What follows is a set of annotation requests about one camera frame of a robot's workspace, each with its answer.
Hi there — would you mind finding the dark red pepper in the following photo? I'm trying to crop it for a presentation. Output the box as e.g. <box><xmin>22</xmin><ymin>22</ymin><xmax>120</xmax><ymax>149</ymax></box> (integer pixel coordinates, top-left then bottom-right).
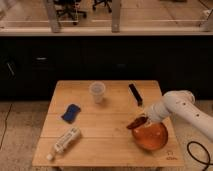
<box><xmin>127</xmin><ymin>118</ymin><xmax>141</xmax><ymax>129</ymax></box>

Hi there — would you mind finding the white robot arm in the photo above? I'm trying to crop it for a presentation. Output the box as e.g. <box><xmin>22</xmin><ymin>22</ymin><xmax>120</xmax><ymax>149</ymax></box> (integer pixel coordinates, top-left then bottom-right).
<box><xmin>142</xmin><ymin>90</ymin><xmax>213</xmax><ymax>141</ymax></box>

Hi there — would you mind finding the orange ceramic bowl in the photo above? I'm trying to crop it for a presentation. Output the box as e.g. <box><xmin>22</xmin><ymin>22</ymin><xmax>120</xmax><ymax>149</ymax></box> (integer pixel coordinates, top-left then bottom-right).
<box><xmin>132</xmin><ymin>123</ymin><xmax>168</xmax><ymax>151</ymax></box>

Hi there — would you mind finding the black rectangular bar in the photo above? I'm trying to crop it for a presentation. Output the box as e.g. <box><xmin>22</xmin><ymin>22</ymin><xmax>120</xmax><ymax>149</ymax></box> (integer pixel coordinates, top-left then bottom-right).
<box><xmin>129</xmin><ymin>84</ymin><xmax>143</xmax><ymax>106</ymax></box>

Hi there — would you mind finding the clear plastic cup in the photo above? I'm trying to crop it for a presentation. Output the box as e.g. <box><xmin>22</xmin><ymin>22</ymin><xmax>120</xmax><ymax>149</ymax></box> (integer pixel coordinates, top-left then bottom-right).
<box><xmin>89</xmin><ymin>81</ymin><xmax>106</xmax><ymax>103</ymax></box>

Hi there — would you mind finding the wooden table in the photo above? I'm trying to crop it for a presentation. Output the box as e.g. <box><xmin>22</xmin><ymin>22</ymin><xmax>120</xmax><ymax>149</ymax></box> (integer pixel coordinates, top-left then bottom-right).
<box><xmin>32</xmin><ymin>80</ymin><xmax>183</xmax><ymax>167</ymax></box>

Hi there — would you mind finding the blue sponge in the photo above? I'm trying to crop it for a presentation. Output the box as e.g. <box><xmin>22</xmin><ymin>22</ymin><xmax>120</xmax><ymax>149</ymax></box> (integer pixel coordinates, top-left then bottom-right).
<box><xmin>61</xmin><ymin>104</ymin><xmax>81</xmax><ymax>123</ymax></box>

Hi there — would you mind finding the black office chair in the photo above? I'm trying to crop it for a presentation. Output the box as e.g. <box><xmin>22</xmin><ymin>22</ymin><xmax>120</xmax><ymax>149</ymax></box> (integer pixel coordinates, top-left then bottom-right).
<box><xmin>92</xmin><ymin>0</ymin><xmax>113</xmax><ymax>14</ymax></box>
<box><xmin>53</xmin><ymin>0</ymin><xmax>87</xmax><ymax>25</ymax></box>

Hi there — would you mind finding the black floor cable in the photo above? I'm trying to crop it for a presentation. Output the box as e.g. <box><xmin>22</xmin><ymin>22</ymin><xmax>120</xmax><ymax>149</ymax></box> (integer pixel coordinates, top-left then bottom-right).
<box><xmin>186</xmin><ymin>140</ymin><xmax>213</xmax><ymax>171</ymax></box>

